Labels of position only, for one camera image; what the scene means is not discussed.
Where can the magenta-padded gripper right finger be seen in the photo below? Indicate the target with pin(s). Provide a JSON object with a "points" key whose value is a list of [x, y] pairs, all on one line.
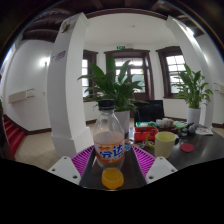
{"points": [[156, 168]]}

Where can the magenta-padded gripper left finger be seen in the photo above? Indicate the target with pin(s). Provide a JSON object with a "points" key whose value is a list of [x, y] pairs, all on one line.
{"points": [[68, 168]]}

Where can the orange soda plastic bottle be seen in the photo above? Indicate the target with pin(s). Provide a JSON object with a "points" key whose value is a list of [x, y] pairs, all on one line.
{"points": [[109, 150]]}

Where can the colourful stickers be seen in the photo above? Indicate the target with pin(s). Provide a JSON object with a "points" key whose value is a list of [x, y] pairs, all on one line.
{"points": [[140, 144]]}

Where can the red box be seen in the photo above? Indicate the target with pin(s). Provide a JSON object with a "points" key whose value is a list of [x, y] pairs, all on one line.
{"points": [[145, 133]]}

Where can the flat round red coaster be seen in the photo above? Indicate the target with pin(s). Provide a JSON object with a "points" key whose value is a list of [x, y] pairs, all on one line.
{"points": [[187, 147]]}

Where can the green-topped box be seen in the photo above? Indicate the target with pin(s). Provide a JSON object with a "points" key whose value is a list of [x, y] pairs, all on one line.
{"points": [[146, 124]]}

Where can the green plastic object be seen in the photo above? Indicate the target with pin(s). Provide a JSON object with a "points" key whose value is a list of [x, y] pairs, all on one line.
{"points": [[179, 125]]}

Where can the grey microphone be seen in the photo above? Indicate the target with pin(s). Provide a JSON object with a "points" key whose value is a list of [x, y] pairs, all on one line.
{"points": [[189, 128]]}

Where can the black chair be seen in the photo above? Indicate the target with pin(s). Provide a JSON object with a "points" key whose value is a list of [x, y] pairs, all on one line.
{"points": [[150, 111]]}

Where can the white printed magazine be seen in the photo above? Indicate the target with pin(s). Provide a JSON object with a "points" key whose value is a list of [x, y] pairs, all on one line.
{"points": [[204, 130]]}

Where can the red carpeted staircase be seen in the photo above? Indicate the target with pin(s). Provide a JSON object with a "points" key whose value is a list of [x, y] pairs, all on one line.
{"points": [[13, 135]]}

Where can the tall potted plant white pot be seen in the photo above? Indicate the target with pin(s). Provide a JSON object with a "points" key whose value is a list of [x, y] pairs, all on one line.
{"points": [[193, 90]]}

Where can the bushy potted plant white pot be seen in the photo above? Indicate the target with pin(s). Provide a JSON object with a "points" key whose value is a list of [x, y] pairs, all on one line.
{"points": [[113, 88]]}

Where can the wide dark-framed window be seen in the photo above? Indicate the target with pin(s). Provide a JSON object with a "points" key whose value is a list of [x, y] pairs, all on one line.
{"points": [[175, 71]]}

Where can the dark wooden double door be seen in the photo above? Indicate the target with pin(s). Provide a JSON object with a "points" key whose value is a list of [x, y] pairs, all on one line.
{"points": [[146, 66]]}

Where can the narrow dark-framed window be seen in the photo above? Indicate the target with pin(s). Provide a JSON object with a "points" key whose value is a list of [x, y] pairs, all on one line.
{"points": [[90, 63]]}

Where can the green exit sign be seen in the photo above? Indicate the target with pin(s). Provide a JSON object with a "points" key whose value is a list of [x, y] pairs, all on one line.
{"points": [[120, 47]]}

